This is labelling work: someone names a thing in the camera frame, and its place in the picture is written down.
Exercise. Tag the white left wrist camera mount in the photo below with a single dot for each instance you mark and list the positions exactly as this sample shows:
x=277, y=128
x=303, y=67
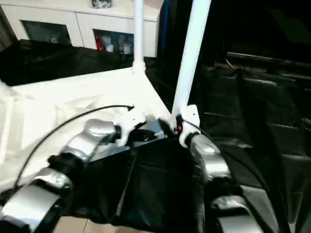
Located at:
x=131, y=121

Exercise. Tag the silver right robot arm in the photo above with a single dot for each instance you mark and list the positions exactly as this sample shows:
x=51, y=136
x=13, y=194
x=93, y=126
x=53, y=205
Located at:
x=211, y=157

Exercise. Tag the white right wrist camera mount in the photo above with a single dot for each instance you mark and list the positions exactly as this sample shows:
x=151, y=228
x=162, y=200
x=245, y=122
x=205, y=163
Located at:
x=192, y=114

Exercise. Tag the white plastic table leg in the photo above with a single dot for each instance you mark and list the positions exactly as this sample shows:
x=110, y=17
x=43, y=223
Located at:
x=139, y=36
x=192, y=60

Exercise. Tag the blue upright panel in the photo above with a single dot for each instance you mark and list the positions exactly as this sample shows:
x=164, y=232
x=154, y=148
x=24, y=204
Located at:
x=164, y=29

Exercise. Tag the black long bar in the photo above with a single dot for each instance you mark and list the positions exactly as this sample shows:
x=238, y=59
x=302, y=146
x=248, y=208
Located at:
x=267, y=59

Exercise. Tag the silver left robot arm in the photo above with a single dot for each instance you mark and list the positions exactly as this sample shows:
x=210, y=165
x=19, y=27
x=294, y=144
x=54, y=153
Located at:
x=85, y=140

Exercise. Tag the grey curtain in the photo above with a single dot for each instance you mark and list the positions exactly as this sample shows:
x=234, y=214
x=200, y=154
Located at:
x=6, y=29

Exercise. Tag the black plastic mat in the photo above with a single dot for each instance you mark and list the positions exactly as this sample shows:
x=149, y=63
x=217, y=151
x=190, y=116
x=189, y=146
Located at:
x=158, y=182

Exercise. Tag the white plastic table top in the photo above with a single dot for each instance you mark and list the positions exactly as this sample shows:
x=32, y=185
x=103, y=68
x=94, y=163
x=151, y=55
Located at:
x=48, y=102

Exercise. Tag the white cabinet with glass doors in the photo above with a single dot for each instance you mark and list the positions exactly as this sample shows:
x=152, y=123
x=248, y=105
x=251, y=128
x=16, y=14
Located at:
x=73, y=17

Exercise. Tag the dark crumpled bag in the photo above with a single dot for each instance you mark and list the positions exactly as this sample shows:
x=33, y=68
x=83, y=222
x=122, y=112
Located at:
x=102, y=3

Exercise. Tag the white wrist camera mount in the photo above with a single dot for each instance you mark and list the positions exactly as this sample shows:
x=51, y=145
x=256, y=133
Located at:
x=192, y=114
x=131, y=121

